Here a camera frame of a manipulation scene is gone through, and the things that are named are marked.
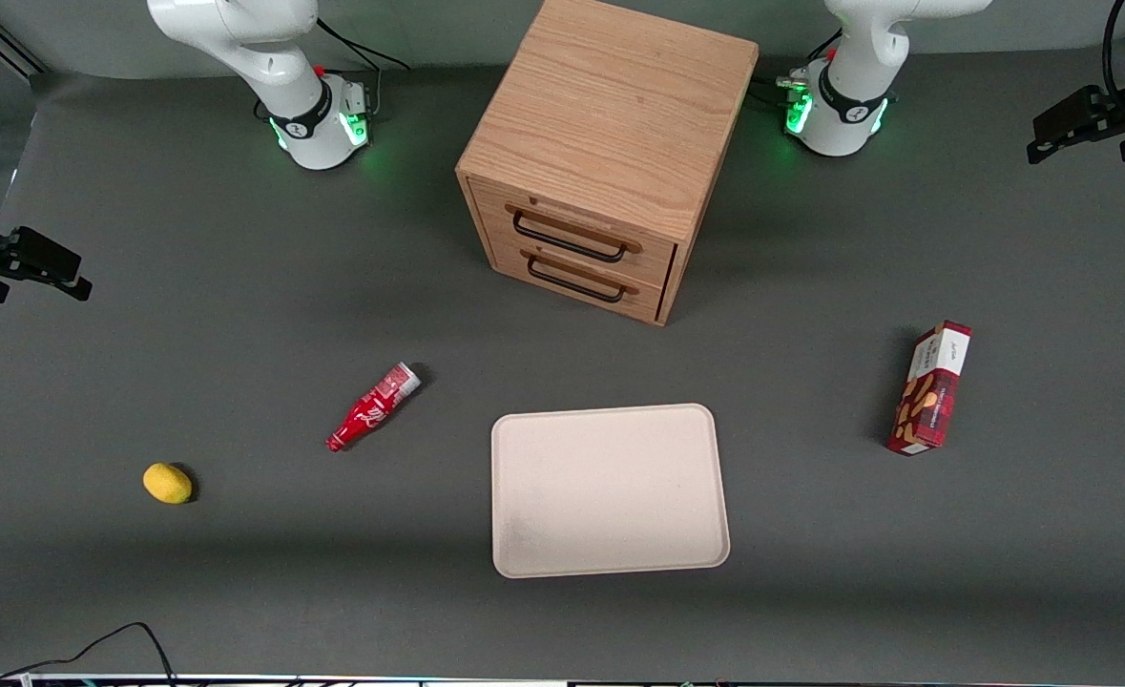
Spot red cookie box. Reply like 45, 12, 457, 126
885, 320, 974, 458

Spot beige plastic tray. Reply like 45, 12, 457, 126
490, 403, 732, 580

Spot yellow lemon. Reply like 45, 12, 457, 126
142, 462, 195, 506

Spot red cola bottle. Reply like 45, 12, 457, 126
325, 362, 424, 454

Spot wooden drawer cabinet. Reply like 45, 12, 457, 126
455, 0, 761, 328

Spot wooden drawer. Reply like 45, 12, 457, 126
488, 237, 670, 323
468, 176, 679, 289

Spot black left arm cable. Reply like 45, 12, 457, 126
1100, 0, 1125, 100

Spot aluminium frame rail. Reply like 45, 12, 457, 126
0, 0, 49, 80

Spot black table edge cable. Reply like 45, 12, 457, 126
0, 621, 178, 687

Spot black right arm base cable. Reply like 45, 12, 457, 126
314, 16, 412, 73

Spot black drawer handle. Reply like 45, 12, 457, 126
511, 210, 629, 264
526, 255, 629, 305

